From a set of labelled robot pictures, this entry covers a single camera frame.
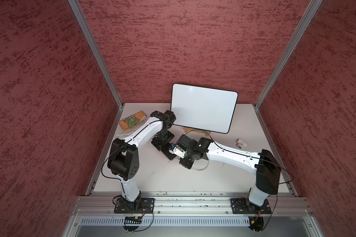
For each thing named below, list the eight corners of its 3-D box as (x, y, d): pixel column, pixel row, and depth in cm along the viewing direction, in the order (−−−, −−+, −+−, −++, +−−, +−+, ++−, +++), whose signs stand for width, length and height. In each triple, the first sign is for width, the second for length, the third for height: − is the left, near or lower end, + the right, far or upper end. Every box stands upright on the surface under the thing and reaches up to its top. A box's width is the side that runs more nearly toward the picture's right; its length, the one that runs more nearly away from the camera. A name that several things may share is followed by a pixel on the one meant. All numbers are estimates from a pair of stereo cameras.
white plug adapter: (236, 148, 98) (238, 146, 95) (234, 141, 102) (235, 138, 99) (245, 148, 98) (247, 146, 95) (243, 141, 102) (245, 138, 99)
